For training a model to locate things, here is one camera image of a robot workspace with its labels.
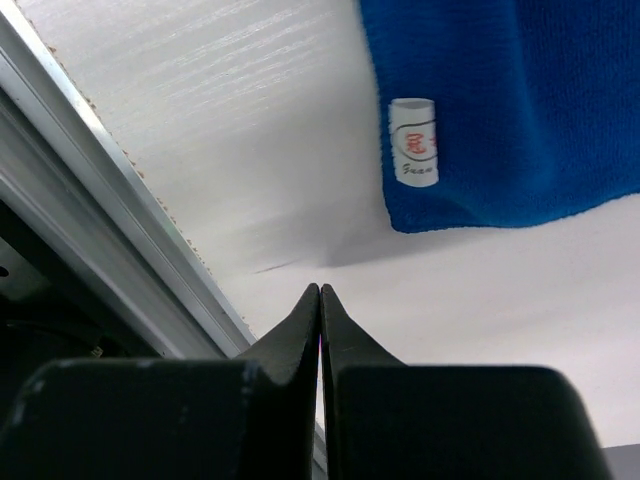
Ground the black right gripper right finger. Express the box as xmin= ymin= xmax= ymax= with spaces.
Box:
xmin=321 ymin=285 xmax=611 ymax=479

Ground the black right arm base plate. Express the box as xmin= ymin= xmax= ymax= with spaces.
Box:
xmin=1 ymin=203 xmax=161 ymax=427

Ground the aluminium front rail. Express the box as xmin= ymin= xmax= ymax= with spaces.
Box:
xmin=1 ymin=1 xmax=326 ymax=479

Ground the blue microfiber towel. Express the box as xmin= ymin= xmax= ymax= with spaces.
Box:
xmin=359 ymin=1 xmax=639 ymax=233

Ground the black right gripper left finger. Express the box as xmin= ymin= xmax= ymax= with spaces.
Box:
xmin=1 ymin=284 xmax=320 ymax=479

